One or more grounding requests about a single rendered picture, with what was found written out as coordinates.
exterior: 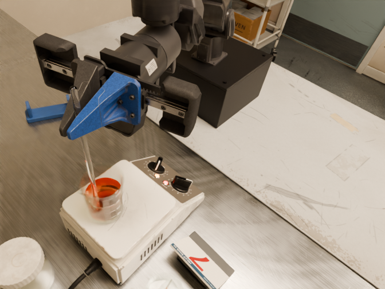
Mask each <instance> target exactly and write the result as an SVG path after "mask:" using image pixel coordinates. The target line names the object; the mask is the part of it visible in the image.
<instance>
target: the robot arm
mask: <svg viewBox="0 0 385 289"><path fill-rule="evenodd" d="M131 7H132V16H133V17H140V18H141V21H142V23H144V24H146V26H145V27H143V28H142V29H141V30H139V31H138V32H137V33H136V34H135V35H131V34H127V33H123V34H122V35H121V36H120V45H121V46H120V47H118V48H117V49H116V50H111V49H108V48H104V49H102V50H101V51H100V59H98V58H95V57H92V56H89V55H85V56H84V60H80V58H79V57H78V54H77V47H76V44H74V43H72V42H70V41H68V40H65V39H63V38H59V37H56V36H53V35H51V34H48V33H44V34H43V35H41V36H39V37H37V38H36V39H35V40H33V45H34V48H35V51H36V55H37V58H38V62H39V65H40V68H41V72H42V76H43V78H44V82H45V84H46V85H47V86H48V87H51V88H54V89H57V90H59V91H62V92H65V93H68V94H70V87H71V86H73V85H74V86H76V87H77V91H78V96H79V100H80V106H81V112H80V113H79V114H78V115H77V116H75V113H74V108H73V103H72V98H71V96H70V98H69V101H68V104H67V107H66V110H65V112H64V115H63V118H62V121H61V124H60V127H59V131H60V135H61V136H63V137H66V136H68V139H70V140H75V139H77V138H79V137H81V136H83V135H86V134H88V133H90V132H92V131H94V130H97V129H99V128H101V127H105V128H108V129H112V130H114V131H117V132H119V133H121V134H122V135H124V136H127V137H130V136H132V135H133V134H134V133H135V132H137V131H138V130H139V129H140V128H142V127H143V126H144V121H145V118H146V113H147V112H148V106H151V107H155V108H157V109H160V110H162V111H163V116H162V118H161V120H160V121H159V126H160V128H161V129H162V130H165V131H168V132H171V133H173V134H175V135H179V136H181V137H184V138H186V137H188V136H190V134H191V132H192V131H193V129H194V126H195V124H196V121H197V115H198V110H199V104H200V100H201V95H202V94H201V92H200V89H199V87H198V86H197V85H195V84H193V83H189V82H187V81H184V80H181V79H177V78H176V77H172V76H167V78H166V79H165V80H164V82H162V87H163V88H164V90H165V91H164V93H163V92H162V88H161V86H159V77H160V76H161V75H162V74H163V72H164V71H166V72H170V73H174V72H175V68H176V58H177V57H178V56H179V54H180V51H181V49H183V50H187V51H190V50H191V49H192V47H193V46H194V45H197V51H196V52H194V53H193V54H192V55H191V57H192V58H194V59H197V60H199V61H201V62H204V63H206V64H209V65H212V66H216V65H217V64H218V63H219V62H220V61H221V60H223V59H224V58H225V57H226V56H227V53H226V52H223V51H222V49H223V42H224V38H225V39H228V38H229V37H233V35H234V30H235V17H234V10H233V9H231V7H232V0H131Z"/></svg>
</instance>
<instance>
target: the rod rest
mask: <svg viewBox="0 0 385 289"><path fill-rule="evenodd" d="M66 99H67V102H68V101H69V95H68V94H67V95H66ZM25 103H26V111H25V115H26V120H27V122H28V123H33V122H39V121H43V120H49V119H54V118H60V117H63V115H64V112H65V110H66V107H67V104H68V103H63V104H57V105H53V106H47V107H40V108H34V109H31V107H30V104H29V102H28V101H25Z"/></svg>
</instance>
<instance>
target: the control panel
mask: <svg viewBox="0 0 385 289"><path fill-rule="evenodd" d="M157 159H158V157H156V156H155V157H151V158H146V159H141V160H138V161H134V162H132V164H134V165H135V166H136V167H137V168H138V169H140V170H141V171H142V172H143V173H144V174H146V175H147V176H149V177H150V178H151V179H152V180H153V181H155V182H156V183H157V184H158V185H159V186H161V187H162V188H163V189H164V190H165V191H167V192H168V193H170V194H171V195H172V196H173V197H174V198H176V199H177V200H178V201H179V202H181V203H182V204H183V203H185V202H186V201H188V200H190V199H192V198H194V197H195V196H197V195H199V194H201V193H202V191H201V190H199V189H198V188H197V187H196V186H194V185H193V184H191V186H190V187H189V189H188V192H187V193H181V192H179V191H177V190H175V189H174V188H173V187H172V185H171V182H172V181H173V179H174V177H175V176H176V175H177V176H180V177H182V176H181V175H180V174H178V173H177V172H176V171H175V170H173V169H172V168H170V167H169V166H168V165H167V164H165V163H164V162H163V161H162V164H161V165H162V166H163V167H164V169H165V171H164V173H163V174H158V173H155V172H153V171H151V170H150V169H149V168H148V163H150V162H156V161H157ZM155 174H158V175H159V177H156V176H155ZM164 181H167V182H168V184H165V183H164Z"/></svg>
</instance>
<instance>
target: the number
mask: <svg viewBox="0 0 385 289"><path fill-rule="evenodd" d="M175 245H176V246H177V247H178V248H179V249H180V250H181V251H182V252H183V253H184V254H185V255H186V256H187V258H188V259H189V260H190V261H191V262H192V263H193V264H194V265H195V266H196V267H197V269H199V270H200V271H201V273H203V274H204V276H205V277H206V278H207V279H208V280H209V281H210V282H211V283H212V284H213V285H214V286H215V287H216V288H217V287H218V286H219V285H220V284H221V283H222V282H223V281H224V280H225V279H226V278H227V277H226V276H225V275H224V274H223V273H222V272H221V271H220V270H219V269H218V268H217V267H216V266H215V265H214V264H213V263H212V262H211V261H210V259H209V258H208V257H207V256H206V255H205V254H204V253H203V252H202V251H201V250H200V249H199V248H198V247H197V246H196V245H195V244H194V243H193V242H192V241H191V240H190V239H189V238H187V239H184V240H182V241H180V242H178V243H176V244H175Z"/></svg>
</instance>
